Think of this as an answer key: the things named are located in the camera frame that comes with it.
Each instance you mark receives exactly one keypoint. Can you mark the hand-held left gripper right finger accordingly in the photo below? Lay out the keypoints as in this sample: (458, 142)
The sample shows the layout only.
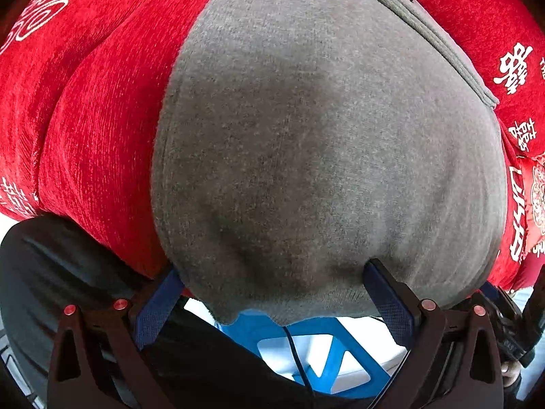
(389, 302)

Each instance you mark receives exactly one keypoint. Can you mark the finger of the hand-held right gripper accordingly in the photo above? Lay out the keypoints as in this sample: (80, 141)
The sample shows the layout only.
(489, 293)

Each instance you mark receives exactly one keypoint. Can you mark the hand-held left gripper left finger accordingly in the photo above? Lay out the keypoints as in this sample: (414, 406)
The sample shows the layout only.
(159, 302)

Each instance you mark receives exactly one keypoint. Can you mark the grey knit sweater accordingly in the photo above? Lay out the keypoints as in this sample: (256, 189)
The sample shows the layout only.
(319, 157)

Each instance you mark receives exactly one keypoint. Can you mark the person's right hand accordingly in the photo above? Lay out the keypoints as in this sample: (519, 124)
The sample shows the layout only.
(511, 373)

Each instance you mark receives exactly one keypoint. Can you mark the blue plastic stool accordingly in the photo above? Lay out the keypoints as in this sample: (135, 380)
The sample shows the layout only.
(247, 332)

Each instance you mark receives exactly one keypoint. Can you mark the person's black clothing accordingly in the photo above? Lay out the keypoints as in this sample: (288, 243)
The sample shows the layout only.
(51, 264)

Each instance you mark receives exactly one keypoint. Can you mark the red printed blanket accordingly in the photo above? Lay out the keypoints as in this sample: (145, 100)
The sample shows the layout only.
(93, 136)

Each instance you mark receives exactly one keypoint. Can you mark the red printed pillow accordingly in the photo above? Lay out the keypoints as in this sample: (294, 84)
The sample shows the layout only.
(468, 8)

